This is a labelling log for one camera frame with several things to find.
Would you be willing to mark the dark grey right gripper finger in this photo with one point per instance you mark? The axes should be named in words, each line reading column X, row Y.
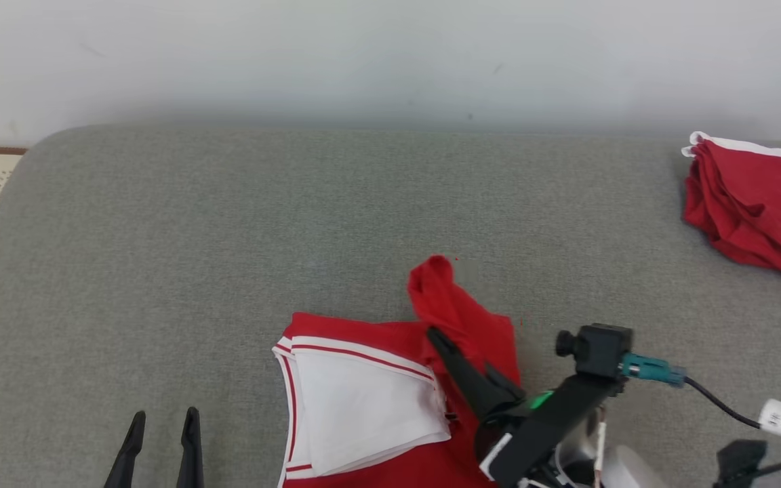
column 465, row 379
column 504, row 384

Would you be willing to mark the red jersey with white sleeves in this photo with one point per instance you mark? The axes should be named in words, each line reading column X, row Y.
column 363, row 400

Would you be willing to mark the grey fabric sofa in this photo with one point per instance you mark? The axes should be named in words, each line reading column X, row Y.
column 228, row 257

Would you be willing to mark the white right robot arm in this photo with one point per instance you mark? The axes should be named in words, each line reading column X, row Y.
column 631, row 471

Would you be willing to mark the red shorts with white band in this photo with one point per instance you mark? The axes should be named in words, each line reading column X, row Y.
column 756, row 203

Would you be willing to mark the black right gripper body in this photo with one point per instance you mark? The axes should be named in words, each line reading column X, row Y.
column 546, row 427

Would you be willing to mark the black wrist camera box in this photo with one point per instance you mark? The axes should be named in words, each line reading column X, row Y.
column 601, row 349

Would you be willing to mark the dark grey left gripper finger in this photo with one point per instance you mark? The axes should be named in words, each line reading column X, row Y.
column 129, row 454
column 191, row 454

